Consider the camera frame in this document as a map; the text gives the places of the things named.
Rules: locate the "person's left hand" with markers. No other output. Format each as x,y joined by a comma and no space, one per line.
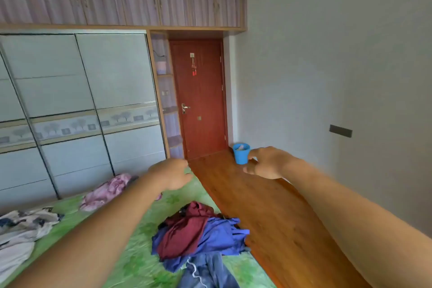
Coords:
172,174

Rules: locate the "person's right hand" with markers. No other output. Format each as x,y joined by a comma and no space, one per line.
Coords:
273,163

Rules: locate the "pink floral jacket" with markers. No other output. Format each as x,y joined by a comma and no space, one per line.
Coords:
101,193

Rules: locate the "blue shirt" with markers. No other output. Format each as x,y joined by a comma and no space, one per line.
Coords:
219,233

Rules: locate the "person's left forearm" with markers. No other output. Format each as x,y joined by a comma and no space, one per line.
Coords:
91,244

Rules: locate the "person's right forearm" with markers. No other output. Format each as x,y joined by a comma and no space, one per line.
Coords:
354,223

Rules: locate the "blue plastic bin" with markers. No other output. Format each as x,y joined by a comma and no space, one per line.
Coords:
241,157

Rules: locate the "green floral bedsheet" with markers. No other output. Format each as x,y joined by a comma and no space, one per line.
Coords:
199,193

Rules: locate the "red wooden room door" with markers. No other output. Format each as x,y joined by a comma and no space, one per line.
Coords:
202,95

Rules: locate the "red hanging ornament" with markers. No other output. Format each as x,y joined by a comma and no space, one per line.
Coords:
194,70

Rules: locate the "pale pink box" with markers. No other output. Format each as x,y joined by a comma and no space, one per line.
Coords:
161,67

